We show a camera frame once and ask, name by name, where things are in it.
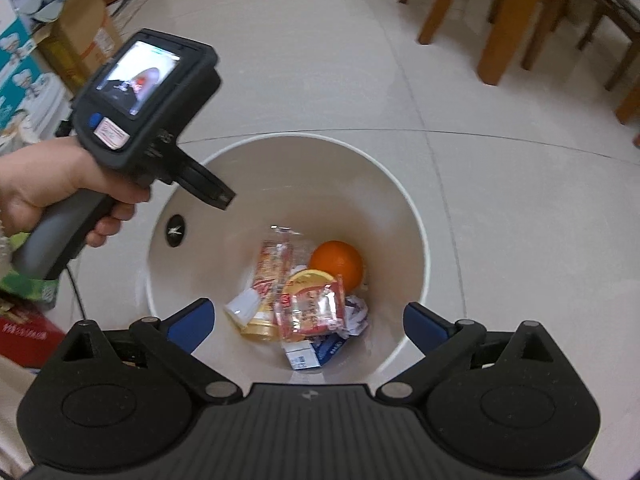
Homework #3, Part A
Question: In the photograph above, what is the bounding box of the large paper ball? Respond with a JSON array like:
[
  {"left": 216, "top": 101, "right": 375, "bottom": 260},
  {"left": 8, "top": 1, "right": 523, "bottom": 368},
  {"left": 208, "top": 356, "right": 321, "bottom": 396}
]
[{"left": 341, "top": 295, "right": 370, "bottom": 337}]

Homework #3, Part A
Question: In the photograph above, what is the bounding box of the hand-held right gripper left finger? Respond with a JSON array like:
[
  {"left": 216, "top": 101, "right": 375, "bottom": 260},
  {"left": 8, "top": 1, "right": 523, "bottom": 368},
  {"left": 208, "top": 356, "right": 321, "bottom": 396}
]
[{"left": 50, "top": 298, "right": 242, "bottom": 407}]

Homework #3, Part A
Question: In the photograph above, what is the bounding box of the green box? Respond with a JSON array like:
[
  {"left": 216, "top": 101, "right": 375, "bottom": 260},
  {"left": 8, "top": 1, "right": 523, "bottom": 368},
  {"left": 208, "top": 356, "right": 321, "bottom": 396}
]
[{"left": 0, "top": 266, "right": 61, "bottom": 311}]

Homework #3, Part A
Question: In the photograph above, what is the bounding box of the clear wrapper with red print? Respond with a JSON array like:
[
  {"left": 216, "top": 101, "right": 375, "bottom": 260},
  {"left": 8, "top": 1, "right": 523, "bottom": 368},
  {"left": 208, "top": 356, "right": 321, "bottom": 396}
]
[{"left": 252, "top": 225, "right": 307, "bottom": 313}]

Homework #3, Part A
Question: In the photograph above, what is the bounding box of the white trash bin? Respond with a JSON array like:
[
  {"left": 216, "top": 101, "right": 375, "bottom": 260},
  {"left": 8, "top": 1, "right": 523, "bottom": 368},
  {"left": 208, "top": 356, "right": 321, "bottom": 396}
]
[{"left": 145, "top": 132, "right": 430, "bottom": 386}]

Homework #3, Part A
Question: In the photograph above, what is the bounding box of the black cable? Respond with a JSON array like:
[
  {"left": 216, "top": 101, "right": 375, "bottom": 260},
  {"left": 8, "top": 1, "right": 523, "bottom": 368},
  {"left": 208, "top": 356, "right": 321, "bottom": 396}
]
[{"left": 64, "top": 264, "right": 87, "bottom": 322}]

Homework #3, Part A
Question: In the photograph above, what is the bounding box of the red box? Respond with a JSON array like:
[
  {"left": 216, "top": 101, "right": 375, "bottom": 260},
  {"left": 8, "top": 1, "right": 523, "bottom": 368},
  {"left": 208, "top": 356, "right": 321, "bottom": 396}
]
[{"left": 0, "top": 292, "right": 67, "bottom": 370}]

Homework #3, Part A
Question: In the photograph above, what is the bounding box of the wooden chair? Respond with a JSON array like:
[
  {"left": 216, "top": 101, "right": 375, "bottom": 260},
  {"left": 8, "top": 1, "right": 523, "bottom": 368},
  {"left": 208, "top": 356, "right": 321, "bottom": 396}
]
[
  {"left": 399, "top": 0, "right": 481, "bottom": 46},
  {"left": 615, "top": 85, "right": 640, "bottom": 148},
  {"left": 521, "top": 0, "right": 640, "bottom": 92}
]

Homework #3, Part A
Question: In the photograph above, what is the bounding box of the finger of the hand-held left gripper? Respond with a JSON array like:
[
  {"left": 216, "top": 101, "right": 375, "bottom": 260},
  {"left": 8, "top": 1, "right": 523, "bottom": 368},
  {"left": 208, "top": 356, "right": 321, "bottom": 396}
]
[{"left": 172, "top": 142, "right": 237, "bottom": 212}]

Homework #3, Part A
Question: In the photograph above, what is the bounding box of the red snack wrapper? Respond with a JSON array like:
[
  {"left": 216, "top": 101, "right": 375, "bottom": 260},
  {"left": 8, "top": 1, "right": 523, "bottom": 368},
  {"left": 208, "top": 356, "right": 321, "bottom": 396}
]
[{"left": 274, "top": 275, "right": 347, "bottom": 342}]

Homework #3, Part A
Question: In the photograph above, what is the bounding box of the small white cup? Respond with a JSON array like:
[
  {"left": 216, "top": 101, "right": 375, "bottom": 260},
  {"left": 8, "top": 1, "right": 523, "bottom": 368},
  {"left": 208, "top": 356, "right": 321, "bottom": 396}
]
[{"left": 224, "top": 287, "right": 262, "bottom": 324}]

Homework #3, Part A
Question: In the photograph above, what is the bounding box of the orange peel half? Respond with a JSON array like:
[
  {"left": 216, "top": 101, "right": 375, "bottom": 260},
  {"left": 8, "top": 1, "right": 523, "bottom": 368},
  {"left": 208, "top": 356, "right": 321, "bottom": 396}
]
[
  {"left": 309, "top": 240, "right": 364, "bottom": 292},
  {"left": 284, "top": 268, "right": 337, "bottom": 291}
]

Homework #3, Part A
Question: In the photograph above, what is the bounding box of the person's left hand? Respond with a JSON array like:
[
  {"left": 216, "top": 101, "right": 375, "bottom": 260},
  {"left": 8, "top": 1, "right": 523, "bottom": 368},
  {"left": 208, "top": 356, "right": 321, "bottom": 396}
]
[{"left": 0, "top": 135, "right": 152, "bottom": 249}]

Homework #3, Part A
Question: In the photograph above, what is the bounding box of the brown cardboard box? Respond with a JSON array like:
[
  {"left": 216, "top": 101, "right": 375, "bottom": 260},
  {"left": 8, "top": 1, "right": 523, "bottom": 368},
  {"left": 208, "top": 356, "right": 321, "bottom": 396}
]
[{"left": 37, "top": 0, "right": 124, "bottom": 95}]

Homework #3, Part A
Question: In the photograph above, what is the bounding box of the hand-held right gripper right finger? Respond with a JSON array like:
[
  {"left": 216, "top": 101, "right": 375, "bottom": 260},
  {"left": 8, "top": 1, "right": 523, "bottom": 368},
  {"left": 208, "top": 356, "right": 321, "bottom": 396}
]
[{"left": 377, "top": 302, "right": 593, "bottom": 403}]

